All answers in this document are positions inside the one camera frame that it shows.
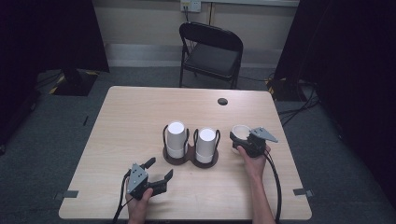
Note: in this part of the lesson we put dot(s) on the person's right hand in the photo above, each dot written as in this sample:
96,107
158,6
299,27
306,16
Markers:
256,166

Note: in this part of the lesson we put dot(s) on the grey tape strip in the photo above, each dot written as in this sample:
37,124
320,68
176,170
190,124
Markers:
67,194
302,192

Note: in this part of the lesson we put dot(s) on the stack of white paper cups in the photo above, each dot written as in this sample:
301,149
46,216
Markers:
176,137
206,142

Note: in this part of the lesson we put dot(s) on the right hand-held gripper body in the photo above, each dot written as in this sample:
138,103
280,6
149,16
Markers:
258,144

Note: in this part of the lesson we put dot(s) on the black stand base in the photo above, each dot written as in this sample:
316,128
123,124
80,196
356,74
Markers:
74,84
286,90

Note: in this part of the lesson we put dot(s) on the white wall socket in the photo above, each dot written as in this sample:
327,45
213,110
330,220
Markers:
194,5

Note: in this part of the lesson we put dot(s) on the single white paper cup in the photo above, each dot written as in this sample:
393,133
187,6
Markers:
241,130

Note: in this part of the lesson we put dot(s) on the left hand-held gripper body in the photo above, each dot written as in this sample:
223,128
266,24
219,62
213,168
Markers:
138,178

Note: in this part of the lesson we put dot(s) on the black curtain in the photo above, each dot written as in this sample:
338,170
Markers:
46,31
342,46

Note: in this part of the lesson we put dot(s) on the thin wall conduit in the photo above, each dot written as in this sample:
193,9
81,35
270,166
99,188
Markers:
210,14

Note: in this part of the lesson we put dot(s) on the person's left hand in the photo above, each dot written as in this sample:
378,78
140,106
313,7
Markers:
138,209

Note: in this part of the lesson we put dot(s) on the small black floor marker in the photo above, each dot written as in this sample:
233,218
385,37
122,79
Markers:
85,120

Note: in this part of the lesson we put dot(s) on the black folding chair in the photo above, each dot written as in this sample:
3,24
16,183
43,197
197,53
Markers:
211,59

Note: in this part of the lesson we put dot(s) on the black table grommet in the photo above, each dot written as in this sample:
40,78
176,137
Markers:
222,101

